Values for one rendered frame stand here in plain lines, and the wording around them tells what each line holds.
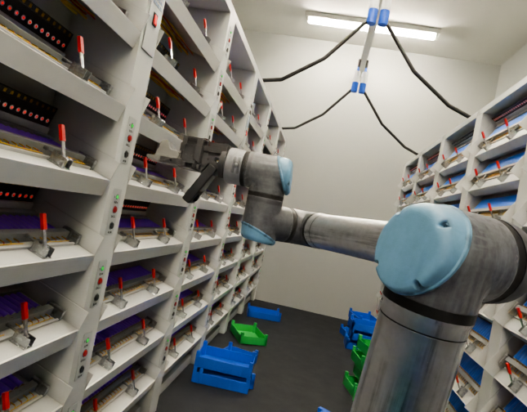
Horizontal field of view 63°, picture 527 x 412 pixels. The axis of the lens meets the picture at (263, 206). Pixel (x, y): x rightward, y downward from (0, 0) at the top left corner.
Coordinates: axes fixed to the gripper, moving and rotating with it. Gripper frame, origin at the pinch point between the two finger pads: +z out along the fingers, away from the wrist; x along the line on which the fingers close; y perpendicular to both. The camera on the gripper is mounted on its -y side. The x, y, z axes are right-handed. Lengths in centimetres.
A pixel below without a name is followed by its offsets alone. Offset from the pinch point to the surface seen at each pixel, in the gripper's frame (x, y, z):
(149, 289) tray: -46, -44, 11
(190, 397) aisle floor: -95, -101, -2
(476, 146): -135, 50, -119
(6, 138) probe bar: 33.3, -3.9, 14.1
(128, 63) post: 4.6, 22.4, 9.0
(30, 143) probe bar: 26.9, -3.6, 14.0
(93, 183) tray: 11.3, -9.1, 7.9
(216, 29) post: -65, 63, 12
